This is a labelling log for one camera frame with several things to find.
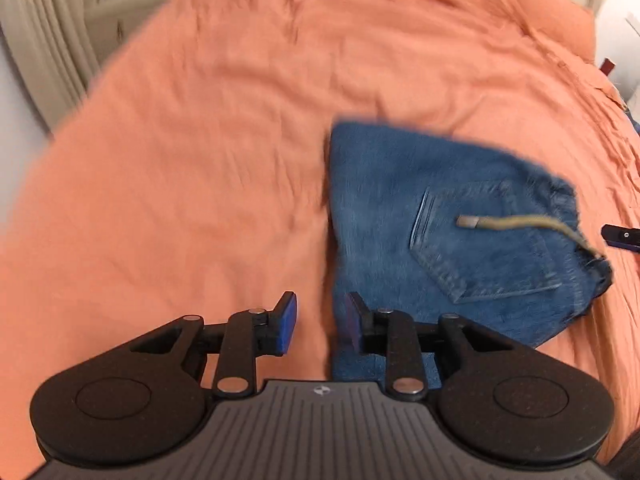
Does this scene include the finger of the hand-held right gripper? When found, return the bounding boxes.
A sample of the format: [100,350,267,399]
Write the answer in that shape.
[601,224,640,252]

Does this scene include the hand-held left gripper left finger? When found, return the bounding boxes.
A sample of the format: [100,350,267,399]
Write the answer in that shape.
[129,290,299,397]

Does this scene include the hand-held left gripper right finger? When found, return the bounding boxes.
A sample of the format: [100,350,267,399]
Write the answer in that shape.
[344,291,527,402]

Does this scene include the blue denim pants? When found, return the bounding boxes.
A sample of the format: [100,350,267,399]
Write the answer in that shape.
[327,119,615,385]

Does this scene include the orange duvet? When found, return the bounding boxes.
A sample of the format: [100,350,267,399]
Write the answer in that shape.
[0,0,640,467]

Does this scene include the orange pillow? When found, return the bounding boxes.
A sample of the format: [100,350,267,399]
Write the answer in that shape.
[492,0,597,58]

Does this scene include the beige cabinet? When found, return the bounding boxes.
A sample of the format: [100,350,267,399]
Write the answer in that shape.
[82,0,173,93]

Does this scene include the beige pleated curtain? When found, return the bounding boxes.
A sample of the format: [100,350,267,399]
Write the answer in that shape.
[0,0,108,133]

